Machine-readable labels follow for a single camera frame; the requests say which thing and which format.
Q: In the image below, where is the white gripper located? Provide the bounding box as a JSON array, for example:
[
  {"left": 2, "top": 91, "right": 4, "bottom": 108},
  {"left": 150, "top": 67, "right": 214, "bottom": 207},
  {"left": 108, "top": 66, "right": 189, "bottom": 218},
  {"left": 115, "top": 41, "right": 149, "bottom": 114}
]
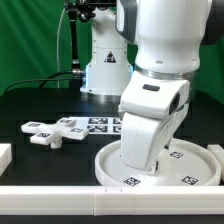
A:
[{"left": 120, "top": 71, "right": 190, "bottom": 175}]

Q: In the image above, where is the white round table top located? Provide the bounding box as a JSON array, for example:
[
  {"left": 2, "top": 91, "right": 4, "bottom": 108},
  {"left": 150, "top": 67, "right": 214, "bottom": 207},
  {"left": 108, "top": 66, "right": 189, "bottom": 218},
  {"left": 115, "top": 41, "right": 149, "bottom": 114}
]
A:
[{"left": 95, "top": 139, "right": 221, "bottom": 187}]

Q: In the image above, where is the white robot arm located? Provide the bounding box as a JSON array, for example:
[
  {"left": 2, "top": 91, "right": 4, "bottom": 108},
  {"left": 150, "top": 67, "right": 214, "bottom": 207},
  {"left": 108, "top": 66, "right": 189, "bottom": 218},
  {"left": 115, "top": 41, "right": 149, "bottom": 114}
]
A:
[{"left": 83, "top": 0, "right": 213, "bottom": 176}]

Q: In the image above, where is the white marker sheet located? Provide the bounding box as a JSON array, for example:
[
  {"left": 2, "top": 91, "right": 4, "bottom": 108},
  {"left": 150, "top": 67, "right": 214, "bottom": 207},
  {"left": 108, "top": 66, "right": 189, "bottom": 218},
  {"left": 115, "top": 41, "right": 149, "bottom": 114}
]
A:
[{"left": 74, "top": 117, "right": 121, "bottom": 135}]

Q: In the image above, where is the white cross-shaped table base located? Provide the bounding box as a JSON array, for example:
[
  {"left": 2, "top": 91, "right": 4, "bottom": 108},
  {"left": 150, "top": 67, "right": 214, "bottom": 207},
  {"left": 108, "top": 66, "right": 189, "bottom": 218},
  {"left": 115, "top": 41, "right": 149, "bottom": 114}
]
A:
[{"left": 21, "top": 118, "right": 89, "bottom": 149}]

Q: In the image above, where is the white left barrier block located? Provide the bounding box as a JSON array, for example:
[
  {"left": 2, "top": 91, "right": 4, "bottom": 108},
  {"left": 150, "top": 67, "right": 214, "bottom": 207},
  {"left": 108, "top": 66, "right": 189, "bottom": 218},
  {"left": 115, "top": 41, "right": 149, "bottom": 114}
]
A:
[{"left": 0, "top": 143, "right": 12, "bottom": 176}]

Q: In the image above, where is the white front barrier rail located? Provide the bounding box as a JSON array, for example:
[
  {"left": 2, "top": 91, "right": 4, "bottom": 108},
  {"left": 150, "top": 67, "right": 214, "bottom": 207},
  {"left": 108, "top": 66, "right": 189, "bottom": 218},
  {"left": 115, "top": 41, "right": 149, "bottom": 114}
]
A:
[{"left": 0, "top": 186, "right": 224, "bottom": 216}]

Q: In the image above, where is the black cable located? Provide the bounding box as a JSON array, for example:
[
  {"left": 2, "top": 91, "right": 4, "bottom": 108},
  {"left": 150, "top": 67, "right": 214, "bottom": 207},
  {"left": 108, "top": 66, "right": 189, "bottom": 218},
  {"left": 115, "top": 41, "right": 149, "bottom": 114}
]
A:
[{"left": 3, "top": 70, "right": 75, "bottom": 94}]

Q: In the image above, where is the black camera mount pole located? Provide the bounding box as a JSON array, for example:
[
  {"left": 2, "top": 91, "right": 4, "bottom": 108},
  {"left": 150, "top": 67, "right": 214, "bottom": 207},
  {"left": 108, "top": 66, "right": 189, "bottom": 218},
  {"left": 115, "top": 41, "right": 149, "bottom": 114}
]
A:
[{"left": 64, "top": 0, "right": 116, "bottom": 91}]

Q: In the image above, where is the grey cable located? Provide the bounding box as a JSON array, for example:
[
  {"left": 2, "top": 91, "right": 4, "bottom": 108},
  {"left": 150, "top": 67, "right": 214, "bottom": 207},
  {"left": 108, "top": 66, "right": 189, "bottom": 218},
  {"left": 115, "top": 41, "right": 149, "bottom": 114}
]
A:
[{"left": 56, "top": 7, "right": 67, "bottom": 89}]

